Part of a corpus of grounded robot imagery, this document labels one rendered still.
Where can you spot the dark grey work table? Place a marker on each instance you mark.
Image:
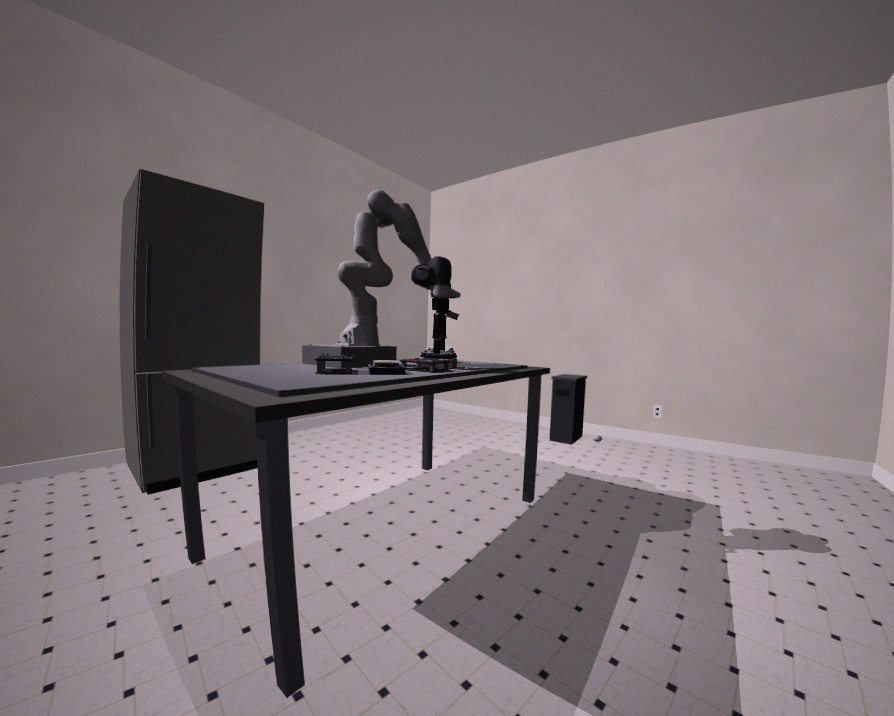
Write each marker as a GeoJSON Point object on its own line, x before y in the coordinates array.
{"type": "Point", "coordinates": [279, 385]}

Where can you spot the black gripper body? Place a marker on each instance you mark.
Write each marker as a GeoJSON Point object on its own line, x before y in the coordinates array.
{"type": "Point", "coordinates": [440, 304]}

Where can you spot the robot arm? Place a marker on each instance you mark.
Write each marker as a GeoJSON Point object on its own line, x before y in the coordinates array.
{"type": "Point", "coordinates": [374, 272]}

